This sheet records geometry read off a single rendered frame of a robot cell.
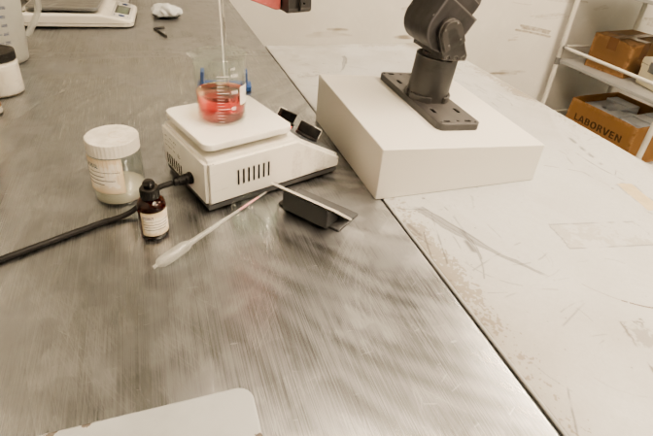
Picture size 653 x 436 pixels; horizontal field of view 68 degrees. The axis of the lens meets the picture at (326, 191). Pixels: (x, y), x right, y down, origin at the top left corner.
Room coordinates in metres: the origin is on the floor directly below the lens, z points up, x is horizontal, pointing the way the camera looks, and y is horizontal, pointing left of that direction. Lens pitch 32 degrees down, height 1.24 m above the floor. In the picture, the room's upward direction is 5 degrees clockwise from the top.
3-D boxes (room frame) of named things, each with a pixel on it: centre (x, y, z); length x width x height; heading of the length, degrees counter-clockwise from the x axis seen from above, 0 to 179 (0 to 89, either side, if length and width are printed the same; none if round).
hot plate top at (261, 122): (0.55, 0.13, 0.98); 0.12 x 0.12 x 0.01; 40
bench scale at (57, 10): (1.26, 0.67, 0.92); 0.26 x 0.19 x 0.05; 108
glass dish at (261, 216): (0.46, 0.08, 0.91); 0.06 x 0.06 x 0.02
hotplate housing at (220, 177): (0.57, 0.11, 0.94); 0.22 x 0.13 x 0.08; 130
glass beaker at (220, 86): (0.55, 0.14, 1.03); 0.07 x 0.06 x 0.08; 119
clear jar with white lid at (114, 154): (0.49, 0.25, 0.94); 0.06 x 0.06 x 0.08
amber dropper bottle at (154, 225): (0.42, 0.19, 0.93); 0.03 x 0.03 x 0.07
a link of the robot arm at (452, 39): (0.71, -0.14, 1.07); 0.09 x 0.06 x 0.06; 24
